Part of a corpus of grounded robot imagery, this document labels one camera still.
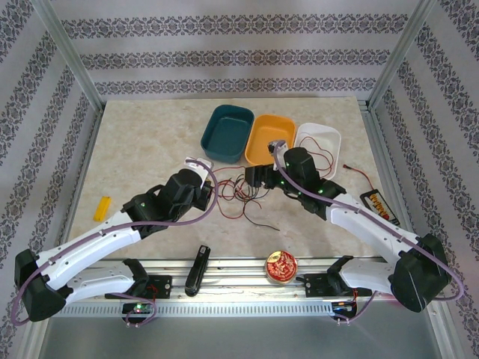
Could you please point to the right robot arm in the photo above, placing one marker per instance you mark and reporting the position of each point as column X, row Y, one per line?
column 366, row 220

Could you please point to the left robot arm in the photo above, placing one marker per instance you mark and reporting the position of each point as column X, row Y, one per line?
column 93, row 239

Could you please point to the white plastic bin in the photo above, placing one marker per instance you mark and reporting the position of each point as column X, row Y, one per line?
column 325, row 131

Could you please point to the orange plastic bin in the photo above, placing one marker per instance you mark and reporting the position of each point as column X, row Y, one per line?
column 265, row 131

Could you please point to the teal plastic bin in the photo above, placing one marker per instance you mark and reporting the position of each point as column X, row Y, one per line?
column 224, row 131

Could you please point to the black stapler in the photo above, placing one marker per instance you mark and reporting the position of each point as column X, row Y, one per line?
column 196, row 273

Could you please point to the round red tin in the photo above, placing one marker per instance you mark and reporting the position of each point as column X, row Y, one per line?
column 281, row 267

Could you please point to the yellow lighter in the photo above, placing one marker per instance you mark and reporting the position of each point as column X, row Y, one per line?
column 102, row 208

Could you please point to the black battery pack red lead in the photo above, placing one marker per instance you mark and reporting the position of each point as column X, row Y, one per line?
column 381, row 207

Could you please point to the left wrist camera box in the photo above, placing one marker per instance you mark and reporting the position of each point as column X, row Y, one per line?
column 198, row 166

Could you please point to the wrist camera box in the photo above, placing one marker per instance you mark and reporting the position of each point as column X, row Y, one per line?
column 277, row 144
column 198, row 166

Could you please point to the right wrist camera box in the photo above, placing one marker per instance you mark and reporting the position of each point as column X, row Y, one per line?
column 277, row 144

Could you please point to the aluminium side rail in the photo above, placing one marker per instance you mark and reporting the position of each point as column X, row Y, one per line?
column 385, row 149
column 89, row 149

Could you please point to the aluminium rail bed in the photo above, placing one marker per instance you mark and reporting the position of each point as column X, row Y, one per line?
column 232, row 288

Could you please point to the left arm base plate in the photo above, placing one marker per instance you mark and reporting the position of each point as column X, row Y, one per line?
column 161, row 286

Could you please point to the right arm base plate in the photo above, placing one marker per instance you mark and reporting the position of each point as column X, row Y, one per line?
column 318, row 286

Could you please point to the aluminium frame post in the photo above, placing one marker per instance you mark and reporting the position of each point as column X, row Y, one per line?
column 71, row 56
column 399, row 56

